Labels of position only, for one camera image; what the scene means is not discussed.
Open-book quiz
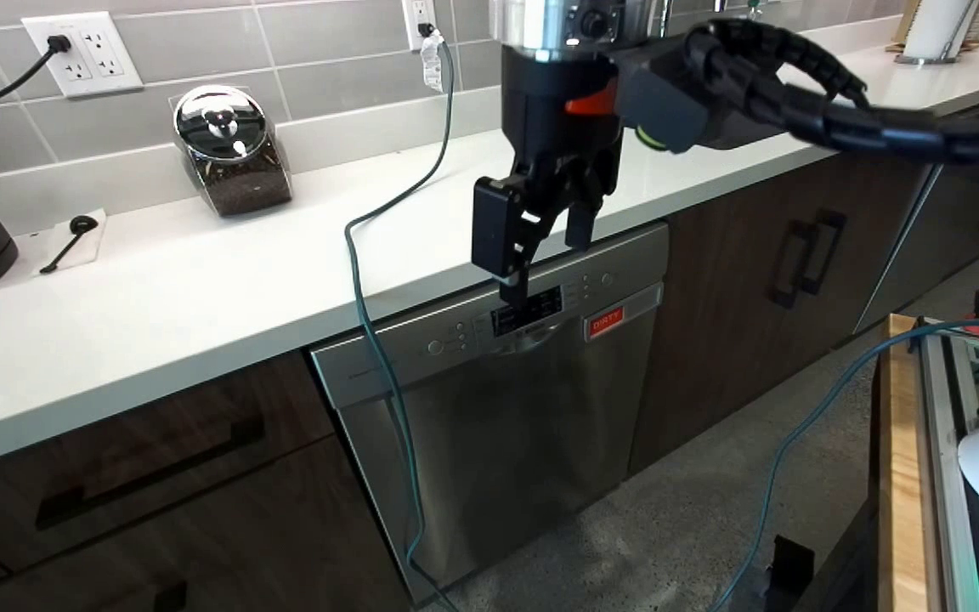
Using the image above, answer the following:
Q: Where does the dark wood drawer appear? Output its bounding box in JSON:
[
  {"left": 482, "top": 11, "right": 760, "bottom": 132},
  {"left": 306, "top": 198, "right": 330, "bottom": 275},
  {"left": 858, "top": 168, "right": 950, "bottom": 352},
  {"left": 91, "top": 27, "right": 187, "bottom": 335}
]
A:
[
  {"left": 0, "top": 435, "right": 414, "bottom": 612},
  {"left": 0, "top": 350, "right": 341, "bottom": 576}
]

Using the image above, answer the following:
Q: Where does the aluminium frame rail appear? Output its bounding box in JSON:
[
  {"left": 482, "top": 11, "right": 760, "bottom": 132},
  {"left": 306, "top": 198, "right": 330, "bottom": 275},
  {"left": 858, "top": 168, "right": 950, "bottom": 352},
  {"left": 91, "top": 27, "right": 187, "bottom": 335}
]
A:
[{"left": 926, "top": 332, "right": 979, "bottom": 612}]

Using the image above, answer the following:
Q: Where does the teal cable at cart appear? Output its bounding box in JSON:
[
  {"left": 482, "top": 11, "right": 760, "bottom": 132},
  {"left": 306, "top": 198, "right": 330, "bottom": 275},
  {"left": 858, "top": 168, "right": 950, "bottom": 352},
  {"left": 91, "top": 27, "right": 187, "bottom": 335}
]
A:
[{"left": 712, "top": 315, "right": 979, "bottom": 612}]

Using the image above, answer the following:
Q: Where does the narrow white wall outlet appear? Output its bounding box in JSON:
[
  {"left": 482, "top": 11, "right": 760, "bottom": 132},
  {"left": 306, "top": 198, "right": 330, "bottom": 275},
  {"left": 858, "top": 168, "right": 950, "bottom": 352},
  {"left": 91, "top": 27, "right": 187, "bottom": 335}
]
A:
[{"left": 399, "top": 0, "right": 444, "bottom": 55}]

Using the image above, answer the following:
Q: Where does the white napkin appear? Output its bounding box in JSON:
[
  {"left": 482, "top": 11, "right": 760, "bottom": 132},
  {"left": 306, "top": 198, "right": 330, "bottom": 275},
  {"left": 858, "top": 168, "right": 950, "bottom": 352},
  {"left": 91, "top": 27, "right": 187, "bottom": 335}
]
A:
[{"left": 18, "top": 206, "right": 111, "bottom": 283}]

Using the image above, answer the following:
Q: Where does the grey metal appliance front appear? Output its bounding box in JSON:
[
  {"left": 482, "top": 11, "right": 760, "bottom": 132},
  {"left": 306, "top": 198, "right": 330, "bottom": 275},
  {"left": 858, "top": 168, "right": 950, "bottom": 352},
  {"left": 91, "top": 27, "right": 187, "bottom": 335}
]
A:
[{"left": 858, "top": 149, "right": 979, "bottom": 332}]

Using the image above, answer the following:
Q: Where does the teal cable at outlet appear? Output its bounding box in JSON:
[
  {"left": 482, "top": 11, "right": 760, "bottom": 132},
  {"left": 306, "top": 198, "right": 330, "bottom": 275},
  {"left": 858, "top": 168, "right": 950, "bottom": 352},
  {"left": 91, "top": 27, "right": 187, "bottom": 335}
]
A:
[{"left": 341, "top": 37, "right": 460, "bottom": 612}]

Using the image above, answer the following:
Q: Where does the wide white wall outlet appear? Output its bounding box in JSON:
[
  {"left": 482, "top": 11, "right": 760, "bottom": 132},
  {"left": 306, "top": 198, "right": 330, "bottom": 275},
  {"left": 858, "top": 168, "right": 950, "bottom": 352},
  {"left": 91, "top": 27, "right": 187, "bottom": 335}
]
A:
[{"left": 22, "top": 11, "right": 146, "bottom": 103}]

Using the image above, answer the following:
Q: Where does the black spoon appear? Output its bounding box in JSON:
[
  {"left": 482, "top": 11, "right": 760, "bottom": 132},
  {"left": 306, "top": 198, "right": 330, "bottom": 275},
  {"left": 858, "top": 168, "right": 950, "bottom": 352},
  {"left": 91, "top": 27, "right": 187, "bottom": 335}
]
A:
[{"left": 39, "top": 215, "right": 102, "bottom": 277}]

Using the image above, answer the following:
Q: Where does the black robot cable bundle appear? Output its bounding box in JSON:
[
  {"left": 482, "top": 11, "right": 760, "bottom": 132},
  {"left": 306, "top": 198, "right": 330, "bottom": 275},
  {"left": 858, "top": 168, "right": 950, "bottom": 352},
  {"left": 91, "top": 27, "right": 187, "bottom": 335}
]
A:
[{"left": 680, "top": 14, "right": 979, "bottom": 164}]

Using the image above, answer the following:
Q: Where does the glass jar silver lid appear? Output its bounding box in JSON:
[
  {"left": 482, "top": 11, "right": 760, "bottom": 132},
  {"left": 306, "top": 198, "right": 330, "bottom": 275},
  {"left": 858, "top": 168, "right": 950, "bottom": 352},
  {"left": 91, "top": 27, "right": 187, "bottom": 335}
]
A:
[{"left": 167, "top": 82, "right": 296, "bottom": 221}]

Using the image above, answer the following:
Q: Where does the red sticker label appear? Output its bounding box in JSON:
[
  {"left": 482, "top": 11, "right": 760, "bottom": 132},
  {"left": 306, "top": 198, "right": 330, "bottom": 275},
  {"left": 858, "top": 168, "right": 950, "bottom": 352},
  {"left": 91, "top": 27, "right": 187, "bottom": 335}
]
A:
[{"left": 580, "top": 299, "right": 631, "bottom": 344}]

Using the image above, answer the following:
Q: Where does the stainless steel dishwasher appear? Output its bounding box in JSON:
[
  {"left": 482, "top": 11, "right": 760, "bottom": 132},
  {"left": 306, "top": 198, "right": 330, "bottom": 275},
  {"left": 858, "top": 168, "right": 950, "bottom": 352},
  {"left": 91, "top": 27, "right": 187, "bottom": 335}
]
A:
[{"left": 308, "top": 221, "right": 673, "bottom": 604}]

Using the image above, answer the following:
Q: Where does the white paper towel roll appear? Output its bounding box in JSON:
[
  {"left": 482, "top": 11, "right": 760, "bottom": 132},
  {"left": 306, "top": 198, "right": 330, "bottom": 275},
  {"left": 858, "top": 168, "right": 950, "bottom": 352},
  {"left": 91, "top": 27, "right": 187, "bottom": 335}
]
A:
[{"left": 899, "top": 0, "right": 975, "bottom": 69}]

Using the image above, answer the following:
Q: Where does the white plug adapter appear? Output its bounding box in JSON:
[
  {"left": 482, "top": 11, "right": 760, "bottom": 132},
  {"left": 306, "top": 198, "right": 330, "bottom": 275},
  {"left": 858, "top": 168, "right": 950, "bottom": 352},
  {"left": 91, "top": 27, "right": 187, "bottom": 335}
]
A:
[{"left": 419, "top": 24, "right": 453, "bottom": 95}]

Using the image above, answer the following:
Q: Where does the wooden cart edge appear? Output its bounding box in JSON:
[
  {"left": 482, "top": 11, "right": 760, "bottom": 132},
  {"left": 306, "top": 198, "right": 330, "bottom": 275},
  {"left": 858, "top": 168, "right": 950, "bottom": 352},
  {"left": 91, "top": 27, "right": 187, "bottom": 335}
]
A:
[{"left": 875, "top": 312, "right": 950, "bottom": 612}]

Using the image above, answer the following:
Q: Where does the black floor bracket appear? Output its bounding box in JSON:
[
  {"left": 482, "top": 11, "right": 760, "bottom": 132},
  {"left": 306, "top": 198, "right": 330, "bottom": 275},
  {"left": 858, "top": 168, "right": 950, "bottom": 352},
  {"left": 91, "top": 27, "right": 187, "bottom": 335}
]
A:
[{"left": 765, "top": 534, "right": 818, "bottom": 604}]

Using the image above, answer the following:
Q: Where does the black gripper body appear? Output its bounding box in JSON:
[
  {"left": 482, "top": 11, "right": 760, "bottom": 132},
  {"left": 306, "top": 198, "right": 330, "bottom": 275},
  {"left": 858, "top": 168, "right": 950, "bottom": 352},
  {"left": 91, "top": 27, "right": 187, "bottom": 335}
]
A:
[{"left": 502, "top": 51, "right": 630, "bottom": 204}]

